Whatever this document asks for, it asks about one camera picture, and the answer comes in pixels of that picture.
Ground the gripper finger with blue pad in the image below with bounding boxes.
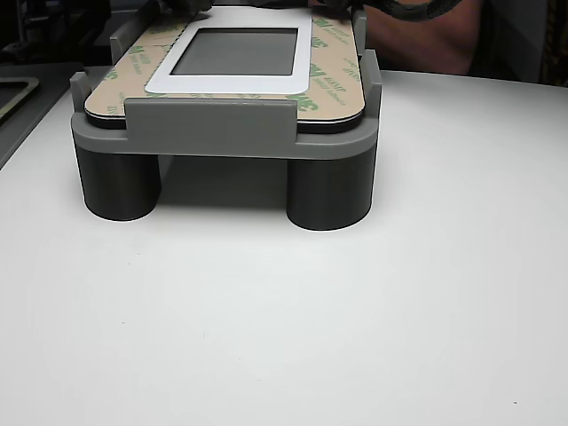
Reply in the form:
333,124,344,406
153,0,215,13

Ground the tan printed adhesive liner film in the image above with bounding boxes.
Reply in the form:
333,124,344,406
83,4,366,126

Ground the person bare forearm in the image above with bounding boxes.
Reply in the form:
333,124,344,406
366,0,485,76

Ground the white panel with rectangular window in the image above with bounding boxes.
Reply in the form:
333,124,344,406
83,4,366,132

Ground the grey fixture stand with legs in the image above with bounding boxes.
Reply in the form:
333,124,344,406
69,4,383,232

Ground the dark background equipment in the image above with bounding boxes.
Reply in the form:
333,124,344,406
0,0,114,66

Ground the grey flat tray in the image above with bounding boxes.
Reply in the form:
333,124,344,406
0,61,85,172

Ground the tan adhesive frame piece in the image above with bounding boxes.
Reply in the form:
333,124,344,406
0,76,40,122

